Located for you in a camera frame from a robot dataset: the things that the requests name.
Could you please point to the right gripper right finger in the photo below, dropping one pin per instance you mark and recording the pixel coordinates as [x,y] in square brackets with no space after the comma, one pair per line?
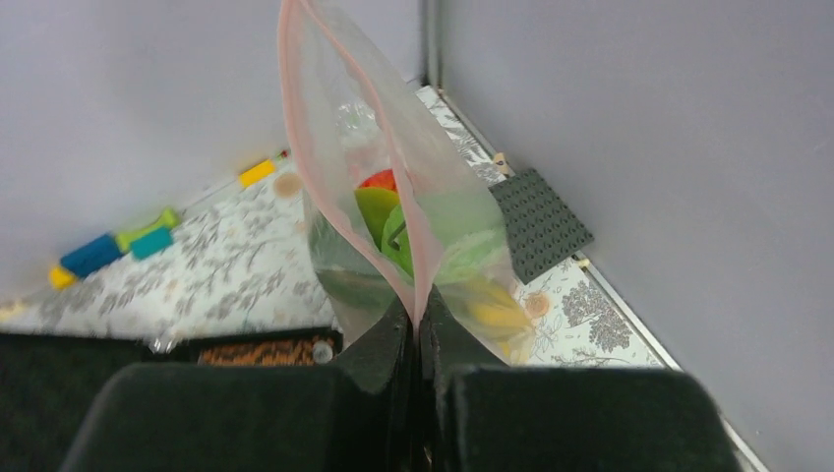
[489,416]

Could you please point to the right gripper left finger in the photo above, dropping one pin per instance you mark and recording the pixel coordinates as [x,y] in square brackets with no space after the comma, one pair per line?
[346,415]

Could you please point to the clear zip top bag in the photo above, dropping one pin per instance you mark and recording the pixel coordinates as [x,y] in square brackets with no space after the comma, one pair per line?
[349,114]

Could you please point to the red toy pepper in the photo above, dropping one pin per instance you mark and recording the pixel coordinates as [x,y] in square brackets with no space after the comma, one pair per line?
[383,179]

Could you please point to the yellow toy banana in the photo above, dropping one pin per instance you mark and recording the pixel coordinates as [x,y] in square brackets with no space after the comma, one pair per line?
[499,319]

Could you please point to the green toy cucumber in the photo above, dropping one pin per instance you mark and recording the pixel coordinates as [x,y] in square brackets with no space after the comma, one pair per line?
[464,259]

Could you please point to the yellow toy mango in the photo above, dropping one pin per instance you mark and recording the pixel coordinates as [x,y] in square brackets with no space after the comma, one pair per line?
[376,205]

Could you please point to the dark grey lego baseplate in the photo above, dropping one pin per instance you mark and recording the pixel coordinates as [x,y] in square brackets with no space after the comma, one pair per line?
[542,231]

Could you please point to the light green dumbbell block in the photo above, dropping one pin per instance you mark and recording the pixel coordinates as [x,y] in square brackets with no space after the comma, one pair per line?
[169,219]

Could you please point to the yellow block at wall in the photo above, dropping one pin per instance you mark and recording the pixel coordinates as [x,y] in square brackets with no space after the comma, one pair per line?
[256,173]

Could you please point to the teal block at wall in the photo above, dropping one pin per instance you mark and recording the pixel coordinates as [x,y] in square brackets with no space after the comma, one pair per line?
[152,243]

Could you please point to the blue block at wall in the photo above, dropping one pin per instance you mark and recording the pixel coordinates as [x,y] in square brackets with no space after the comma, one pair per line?
[92,256]

